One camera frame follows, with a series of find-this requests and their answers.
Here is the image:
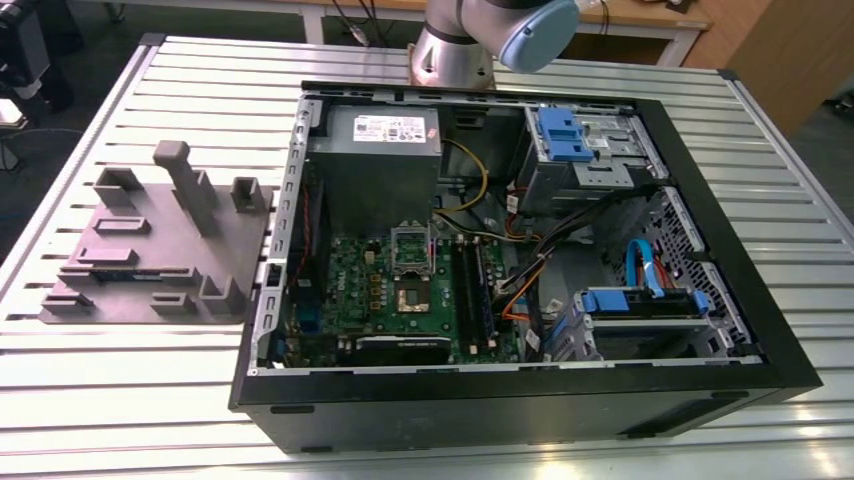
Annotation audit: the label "black graphics card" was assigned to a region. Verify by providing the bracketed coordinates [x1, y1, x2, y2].
[336, 333, 455, 367]

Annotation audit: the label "metal socket cover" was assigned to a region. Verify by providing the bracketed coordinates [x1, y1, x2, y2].
[388, 219, 440, 279]

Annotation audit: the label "green motherboard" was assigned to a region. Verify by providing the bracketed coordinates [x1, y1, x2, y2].
[284, 233, 529, 367]

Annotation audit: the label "black PC case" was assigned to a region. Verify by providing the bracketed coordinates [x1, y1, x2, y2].
[228, 79, 826, 455]

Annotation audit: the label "CPU socket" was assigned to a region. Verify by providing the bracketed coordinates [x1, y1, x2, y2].
[392, 282, 436, 315]

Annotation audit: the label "grey black wire bundle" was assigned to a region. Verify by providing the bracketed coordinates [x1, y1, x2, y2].
[432, 212, 539, 245]

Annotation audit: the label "grey parts rack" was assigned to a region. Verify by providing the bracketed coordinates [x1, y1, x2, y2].
[37, 140, 280, 326]

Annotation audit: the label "red black twisted wire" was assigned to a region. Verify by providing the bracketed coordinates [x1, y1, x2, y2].
[298, 187, 318, 266]

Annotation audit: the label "pale blue flat wire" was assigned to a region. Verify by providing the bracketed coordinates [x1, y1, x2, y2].
[539, 304, 576, 362]

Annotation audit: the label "yellow wire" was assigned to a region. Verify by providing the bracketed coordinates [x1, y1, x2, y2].
[432, 137, 492, 216]

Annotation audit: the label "wooden desk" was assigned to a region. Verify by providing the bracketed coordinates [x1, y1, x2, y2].
[576, 0, 716, 69]

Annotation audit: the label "hard disk in blue carrier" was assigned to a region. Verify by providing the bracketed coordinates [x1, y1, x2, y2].
[576, 287, 712, 321]

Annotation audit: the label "metal disk bay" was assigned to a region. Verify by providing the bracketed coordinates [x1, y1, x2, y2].
[571, 285, 763, 362]

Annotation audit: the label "black RAM slot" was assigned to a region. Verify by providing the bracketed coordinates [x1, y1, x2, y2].
[452, 238, 477, 352]
[471, 238, 493, 351]
[459, 238, 484, 352]

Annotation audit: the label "orange wires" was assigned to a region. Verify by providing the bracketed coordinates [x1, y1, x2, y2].
[497, 269, 545, 322]

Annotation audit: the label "grey power supply unit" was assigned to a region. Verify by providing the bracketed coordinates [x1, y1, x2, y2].
[309, 105, 444, 237]

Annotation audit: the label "metal drive cage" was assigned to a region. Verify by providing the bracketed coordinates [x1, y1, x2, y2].
[517, 103, 669, 217]

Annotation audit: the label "blue plastic drive bracket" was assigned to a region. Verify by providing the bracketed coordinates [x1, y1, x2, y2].
[536, 106, 596, 165]

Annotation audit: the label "wooden cabinet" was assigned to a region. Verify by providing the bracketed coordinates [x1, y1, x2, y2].
[685, 0, 854, 137]

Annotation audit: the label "black cable bundle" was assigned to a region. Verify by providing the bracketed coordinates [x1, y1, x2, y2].
[496, 183, 669, 297]

